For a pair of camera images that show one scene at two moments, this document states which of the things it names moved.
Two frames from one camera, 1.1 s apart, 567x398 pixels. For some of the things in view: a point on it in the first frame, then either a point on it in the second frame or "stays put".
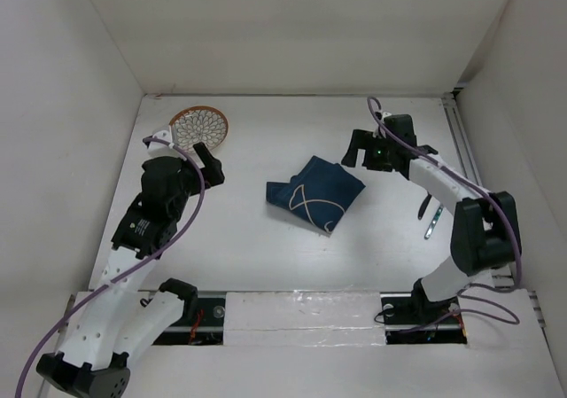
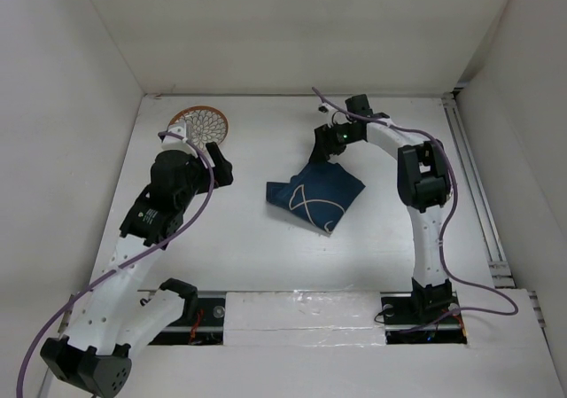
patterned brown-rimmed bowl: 196,124 stays put
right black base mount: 414,320 stays put
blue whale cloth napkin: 321,192 stays put
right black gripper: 360,139 -> 323,144
